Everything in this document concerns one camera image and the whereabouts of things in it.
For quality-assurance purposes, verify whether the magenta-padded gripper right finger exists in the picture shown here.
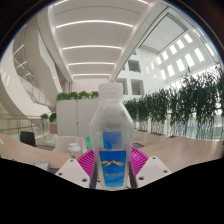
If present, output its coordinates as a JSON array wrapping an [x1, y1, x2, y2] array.
[[128, 147, 173, 189]]

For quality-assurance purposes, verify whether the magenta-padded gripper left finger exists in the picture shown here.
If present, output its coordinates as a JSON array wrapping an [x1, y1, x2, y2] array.
[[54, 148, 98, 189]]

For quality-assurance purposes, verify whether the clear blue-labelled water bottle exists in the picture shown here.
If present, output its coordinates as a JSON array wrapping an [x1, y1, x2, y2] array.
[[88, 82, 136, 190]]

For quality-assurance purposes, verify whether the clear plastic tumbler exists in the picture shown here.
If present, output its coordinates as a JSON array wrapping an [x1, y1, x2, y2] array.
[[68, 139, 83, 159]]

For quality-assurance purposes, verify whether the white paper booklet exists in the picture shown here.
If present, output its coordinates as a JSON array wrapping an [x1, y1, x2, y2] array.
[[33, 160, 52, 172]]

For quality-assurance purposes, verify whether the black chair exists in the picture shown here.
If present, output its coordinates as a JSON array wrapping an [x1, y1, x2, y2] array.
[[19, 130, 37, 148]]

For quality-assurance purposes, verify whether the row of potted green trees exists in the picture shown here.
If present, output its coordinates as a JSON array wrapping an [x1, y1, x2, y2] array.
[[123, 64, 224, 141]]

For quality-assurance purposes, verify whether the green hedge on white planter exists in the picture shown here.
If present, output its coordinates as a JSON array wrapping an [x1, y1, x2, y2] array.
[[55, 90, 100, 102]]

